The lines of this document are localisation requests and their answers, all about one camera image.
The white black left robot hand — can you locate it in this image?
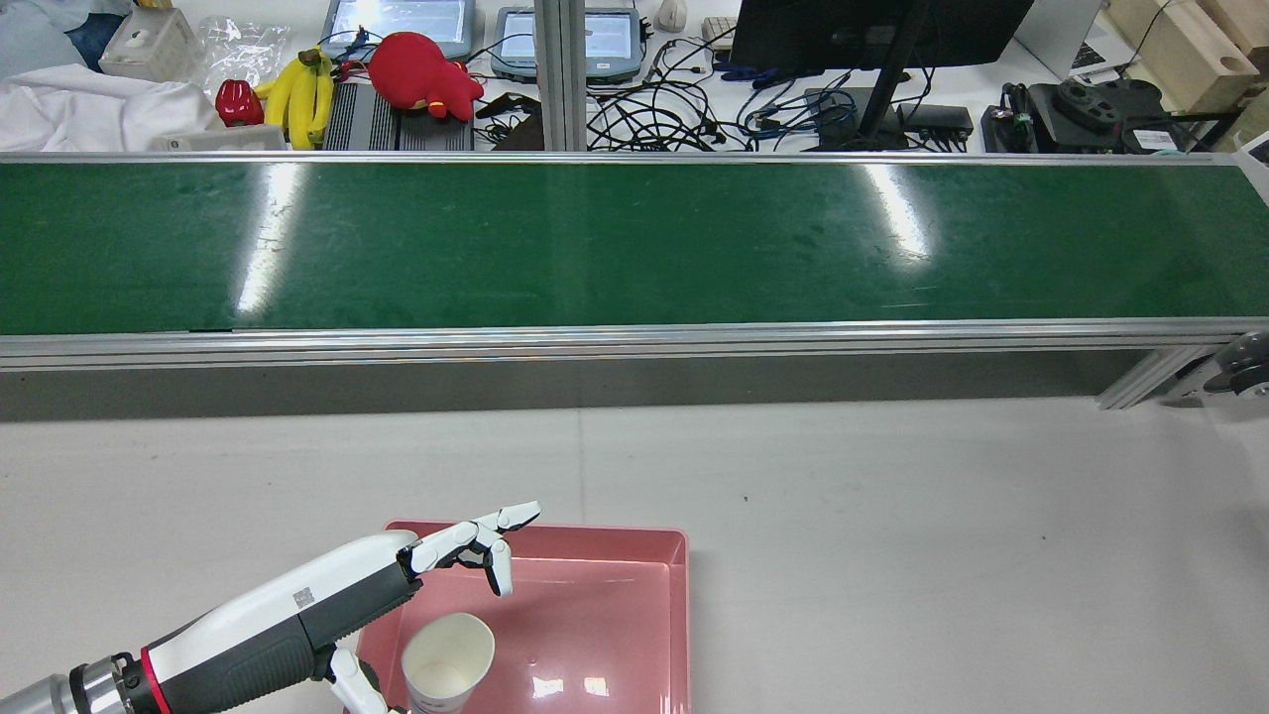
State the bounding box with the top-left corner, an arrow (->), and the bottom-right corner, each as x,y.
142,501 -> 543,714

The white paper cup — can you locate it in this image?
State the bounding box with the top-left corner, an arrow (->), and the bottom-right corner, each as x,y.
401,612 -> 497,714

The pink plastic basket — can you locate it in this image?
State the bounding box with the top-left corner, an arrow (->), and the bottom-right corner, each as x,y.
342,519 -> 692,714

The white power strip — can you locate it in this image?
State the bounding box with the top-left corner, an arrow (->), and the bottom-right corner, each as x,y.
154,124 -> 290,153

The black finned box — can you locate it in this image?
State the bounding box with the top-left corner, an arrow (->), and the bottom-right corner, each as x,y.
322,79 -> 475,153

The red toy pepper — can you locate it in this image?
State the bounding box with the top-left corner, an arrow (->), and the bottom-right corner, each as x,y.
215,79 -> 266,128

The yellow banana bunch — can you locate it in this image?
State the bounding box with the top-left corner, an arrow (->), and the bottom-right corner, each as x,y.
255,48 -> 336,151

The green conveyor belt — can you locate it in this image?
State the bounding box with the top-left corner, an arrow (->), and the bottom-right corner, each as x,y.
0,151 -> 1269,413

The white cloth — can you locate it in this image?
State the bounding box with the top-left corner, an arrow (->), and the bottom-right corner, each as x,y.
0,64 -> 224,153

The clear plastic bag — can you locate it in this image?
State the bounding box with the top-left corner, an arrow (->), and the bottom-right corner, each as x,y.
193,15 -> 290,95

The black handheld device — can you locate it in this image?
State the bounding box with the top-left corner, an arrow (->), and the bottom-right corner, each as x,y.
474,91 -> 544,122

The red plush toy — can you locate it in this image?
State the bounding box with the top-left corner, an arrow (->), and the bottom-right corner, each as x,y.
367,32 -> 485,123

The white plastic container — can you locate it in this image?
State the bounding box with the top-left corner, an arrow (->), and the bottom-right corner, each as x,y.
99,8 -> 199,82

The grey teach pendant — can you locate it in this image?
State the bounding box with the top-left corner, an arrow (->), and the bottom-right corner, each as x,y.
493,5 -> 645,85
319,0 -> 477,62

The light blue garment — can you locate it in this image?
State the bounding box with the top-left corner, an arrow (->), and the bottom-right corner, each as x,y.
0,0 -> 135,80

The black Huawei monitor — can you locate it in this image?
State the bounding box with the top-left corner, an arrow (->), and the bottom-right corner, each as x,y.
729,0 -> 1037,152

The black usb hub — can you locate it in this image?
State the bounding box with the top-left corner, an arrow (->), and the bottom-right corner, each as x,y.
897,99 -> 976,140

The black disc device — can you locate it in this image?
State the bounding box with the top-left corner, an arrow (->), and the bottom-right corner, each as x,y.
1026,77 -> 1191,155

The silver laptop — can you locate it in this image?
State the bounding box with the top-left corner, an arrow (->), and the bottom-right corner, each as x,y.
1011,0 -> 1133,82

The black caster wheel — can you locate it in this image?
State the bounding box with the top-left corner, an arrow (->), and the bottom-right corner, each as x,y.
1203,330 -> 1269,400

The light wooden box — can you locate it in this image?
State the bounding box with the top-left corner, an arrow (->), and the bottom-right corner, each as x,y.
1200,0 -> 1269,60
1103,0 -> 1262,115

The black cable tangle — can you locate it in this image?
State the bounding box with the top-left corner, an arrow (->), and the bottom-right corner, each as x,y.
585,35 -> 864,153

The aluminium profile post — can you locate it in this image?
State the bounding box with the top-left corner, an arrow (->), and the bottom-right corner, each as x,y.
533,0 -> 589,153

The blue cable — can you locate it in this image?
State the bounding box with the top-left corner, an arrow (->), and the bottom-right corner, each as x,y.
714,59 -> 859,135

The black coiled cable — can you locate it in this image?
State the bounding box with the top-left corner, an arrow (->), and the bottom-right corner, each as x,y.
981,81 -> 1029,152

